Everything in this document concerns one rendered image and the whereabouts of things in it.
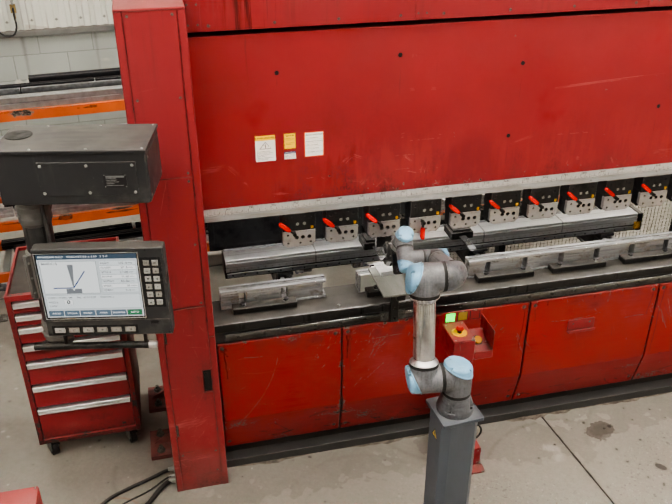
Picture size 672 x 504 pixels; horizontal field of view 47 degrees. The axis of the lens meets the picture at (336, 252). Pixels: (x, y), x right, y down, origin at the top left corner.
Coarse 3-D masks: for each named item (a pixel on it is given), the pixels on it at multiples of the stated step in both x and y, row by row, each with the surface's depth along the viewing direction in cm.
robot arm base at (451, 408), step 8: (440, 400) 314; (448, 400) 310; (456, 400) 308; (464, 400) 309; (472, 400) 315; (440, 408) 313; (448, 408) 311; (456, 408) 310; (464, 408) 310; (472, 408) 314; (448, 416) 311; (456, 416) 310; (464, 416) 311
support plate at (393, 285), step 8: (376, 272) 368; (376, 280) 362; (384, 280) 362; (392, 280) 362; (400, 280) 362; (384, 288) 356; (392, 288) 356; (400, 288) 356; (384, 296) 350; (392, 296) 351
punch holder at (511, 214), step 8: (496, 192) 366; (504, 192) 367; (512, 192) 368; (520, 192) 369; (488, 200) 371; (496, 200) 368; (504, 200) 369; (512, 200) 370; (488, 208) 373; (504, 208) 371; (512, 208) 372; (488, 216) 373; (496, 216) 372; (504, 216) 373; (512, 216) 374
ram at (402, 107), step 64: (192, 64) 305; (256, 64) 311; (320, 64) 317; (384, 64) 323; (448, 64) 330; (512, 64) 337; (576, 64) 344; (640, 64) 352; (256, 128) 323; (320, 128) 330; (384, 128) 337; (448, 128) 344; (512, 128) 352; (576, 128) 360; (640, 128) 368; (256, 192) 337; (320, 192) 344; (448, 192) 360
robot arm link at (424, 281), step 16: (416, 272) 290; (432, 272) 290; (416, 288) 291; (432, 288) 291; (416, 304) 296; (432, 304) 295; (416, 320) 298; (432, 320) 297; (416, 336) 300; (432, 336) 300; (416, 352) 302; (432, 352) 302; (416, 368) 302; (432, 368) 302; (416, 384) 302; (432, 384) 303
